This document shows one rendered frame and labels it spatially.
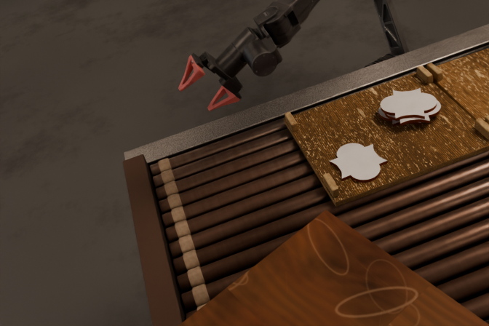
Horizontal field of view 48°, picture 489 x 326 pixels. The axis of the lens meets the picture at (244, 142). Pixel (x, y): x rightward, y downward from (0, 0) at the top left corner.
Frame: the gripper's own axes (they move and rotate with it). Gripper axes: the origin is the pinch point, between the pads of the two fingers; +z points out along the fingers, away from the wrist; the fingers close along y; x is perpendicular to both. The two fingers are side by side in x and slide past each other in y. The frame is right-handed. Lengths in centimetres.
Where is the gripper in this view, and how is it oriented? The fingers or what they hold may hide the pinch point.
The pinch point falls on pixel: (196, 97)
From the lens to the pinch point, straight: 127.0
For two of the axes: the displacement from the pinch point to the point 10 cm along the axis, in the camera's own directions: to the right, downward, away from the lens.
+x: -3.5, -6.0, 7.2
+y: 6.3, 4.2, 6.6
